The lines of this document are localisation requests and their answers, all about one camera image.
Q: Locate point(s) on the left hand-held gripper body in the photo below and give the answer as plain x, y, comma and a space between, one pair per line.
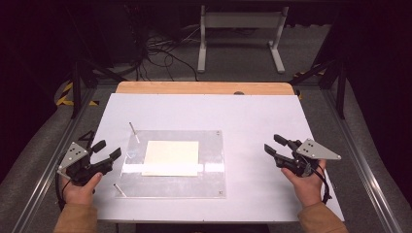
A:
75, 158

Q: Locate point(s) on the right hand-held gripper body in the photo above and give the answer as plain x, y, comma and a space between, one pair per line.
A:
315, 151

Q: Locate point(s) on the clear acrylic sheet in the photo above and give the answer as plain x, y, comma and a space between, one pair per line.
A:
210, 152

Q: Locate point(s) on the person's left hand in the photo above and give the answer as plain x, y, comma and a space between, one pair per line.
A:
79, 194

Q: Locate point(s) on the person's right hand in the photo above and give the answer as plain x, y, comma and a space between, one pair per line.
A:
306, 189

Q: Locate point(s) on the thin metal pin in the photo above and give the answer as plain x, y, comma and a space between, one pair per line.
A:
133, 131
120, 190

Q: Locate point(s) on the cream paper sheet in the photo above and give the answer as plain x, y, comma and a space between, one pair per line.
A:
171, 158

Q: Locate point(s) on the black metal stand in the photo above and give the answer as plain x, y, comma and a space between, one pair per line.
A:
340, 93
76, 90

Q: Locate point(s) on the yellow black hazard tape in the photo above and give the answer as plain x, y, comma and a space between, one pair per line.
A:
307, 72
66, 95

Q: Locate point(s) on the white metal stand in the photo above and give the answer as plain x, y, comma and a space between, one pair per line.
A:
239, 20

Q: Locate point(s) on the black triangular bracket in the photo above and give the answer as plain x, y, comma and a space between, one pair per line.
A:
88, 136

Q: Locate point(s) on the grey metal rail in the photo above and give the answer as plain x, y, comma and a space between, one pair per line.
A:
51, 165
362, 165

